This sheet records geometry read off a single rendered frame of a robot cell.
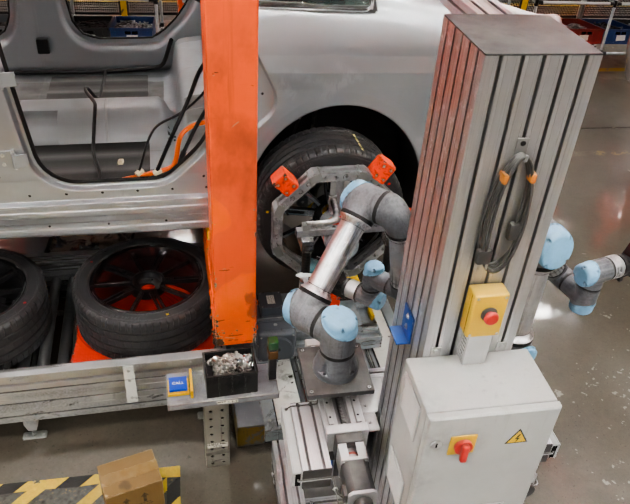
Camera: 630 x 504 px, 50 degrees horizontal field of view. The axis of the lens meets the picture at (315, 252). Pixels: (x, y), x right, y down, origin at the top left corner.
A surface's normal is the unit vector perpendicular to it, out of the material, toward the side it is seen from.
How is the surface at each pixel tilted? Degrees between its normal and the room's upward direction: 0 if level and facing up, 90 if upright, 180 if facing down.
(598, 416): 0
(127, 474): 0
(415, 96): 90
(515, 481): 90
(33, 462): 0
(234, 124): 90
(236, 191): 90
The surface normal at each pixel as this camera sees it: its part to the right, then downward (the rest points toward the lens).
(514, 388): 0.06, -0.81
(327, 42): 0.21, 0.46
